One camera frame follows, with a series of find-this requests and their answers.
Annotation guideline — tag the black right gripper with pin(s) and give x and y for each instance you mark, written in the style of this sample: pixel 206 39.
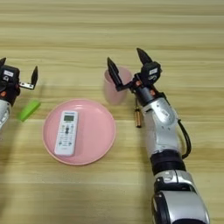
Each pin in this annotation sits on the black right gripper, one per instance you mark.
pixel 144 93

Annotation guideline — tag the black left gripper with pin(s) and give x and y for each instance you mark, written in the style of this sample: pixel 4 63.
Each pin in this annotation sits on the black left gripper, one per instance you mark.
pixel 10 93

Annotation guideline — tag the pink plastic cup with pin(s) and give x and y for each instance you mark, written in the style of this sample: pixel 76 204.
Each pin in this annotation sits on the pink plastic cup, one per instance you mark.
pixel 112 94

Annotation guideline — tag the green rectangular block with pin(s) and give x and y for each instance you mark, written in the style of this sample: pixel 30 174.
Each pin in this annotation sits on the green rectangular block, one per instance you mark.
pixel 28 110

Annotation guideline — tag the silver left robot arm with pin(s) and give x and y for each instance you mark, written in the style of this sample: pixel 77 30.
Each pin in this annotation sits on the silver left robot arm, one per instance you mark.
pixel 3 113

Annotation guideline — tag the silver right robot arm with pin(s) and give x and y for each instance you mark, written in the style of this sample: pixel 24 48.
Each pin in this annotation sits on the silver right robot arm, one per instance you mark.
pixel 163 131

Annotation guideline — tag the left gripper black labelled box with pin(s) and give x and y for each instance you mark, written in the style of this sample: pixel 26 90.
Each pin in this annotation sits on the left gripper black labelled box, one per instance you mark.
pixel 8 74

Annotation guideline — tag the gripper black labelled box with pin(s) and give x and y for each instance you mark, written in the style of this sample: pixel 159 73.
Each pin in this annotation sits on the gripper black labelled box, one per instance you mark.
pixel 8 74
pixel 151 73

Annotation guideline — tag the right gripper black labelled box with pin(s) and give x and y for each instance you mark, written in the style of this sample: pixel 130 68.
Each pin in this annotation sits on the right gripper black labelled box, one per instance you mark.
pixel 151 73

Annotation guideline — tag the pink round plate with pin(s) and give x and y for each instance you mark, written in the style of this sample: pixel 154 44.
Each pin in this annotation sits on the pink round plate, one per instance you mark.
pixel 93 137

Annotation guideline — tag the white remote control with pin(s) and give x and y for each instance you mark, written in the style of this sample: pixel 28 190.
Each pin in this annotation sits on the white remote control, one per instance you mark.
pixel 66 134

